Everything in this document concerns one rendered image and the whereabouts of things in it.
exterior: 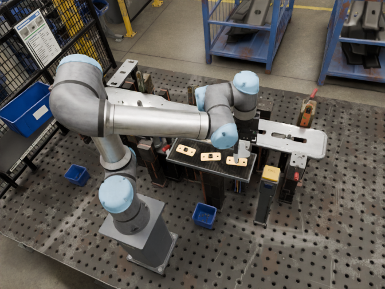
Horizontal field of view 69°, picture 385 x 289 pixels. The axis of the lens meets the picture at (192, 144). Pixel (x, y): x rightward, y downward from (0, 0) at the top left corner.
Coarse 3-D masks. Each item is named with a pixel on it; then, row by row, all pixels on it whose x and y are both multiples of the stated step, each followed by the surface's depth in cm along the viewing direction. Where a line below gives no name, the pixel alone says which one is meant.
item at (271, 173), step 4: (268, 168) 114; (272, 168) 114; (276, 168) 113; (264, 172) 113; (268, 172) 113; (272, 172) 112; (276, 172) 112; (264, 176) 112; (268, 176) 111; (272, 176) 111; (276, 176) 111; (272, 180) 111; (276, 180) 110
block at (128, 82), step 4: (128, 80) 188; (132, 80) 187; (124, 84) 186; (128, 84) 185; (132, 84) 185; (136, 84) 190; (124, 88) 184; (128, 88) 183; (132, 88) 186; (136, 88) 191
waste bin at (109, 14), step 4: (108, 0) 404; (112, 0) 404; (116, 0) 406; (112, 4) 409; (116, 4) 411; (112, 8) 413; (116, 8) 415; (108, 12) 420; (112, 12) 419; (116, 12) 419; (120, 12) 422; (108, 16) 426; (112, 16) 424; (116, 16) 424; (120, 16) 426; (108, 20) 434; (112, 20) 430; (116, 20) 429; (120, 20) 431
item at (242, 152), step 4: (240, 144) 101; (244, 144) 100; (240, 148) 101; (244, 148) 101; (240, 152) 102; (244, 152) 101; (248, 152) 101; (236, 156) 102; (240, 156) 102; (244, 156) 102; (248, 156) 101; (236, 160) 103
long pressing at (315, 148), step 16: (112, 96) 176; (128, 96) 175; (144, 96) 173; (160, 96) 172; (272, 128) 146; (288, 128) 145; (304, 128) 145; (256, 144) 141; (272, 144) 140; (288, 144) 139; (304, 144) 138; (320, 144) 137
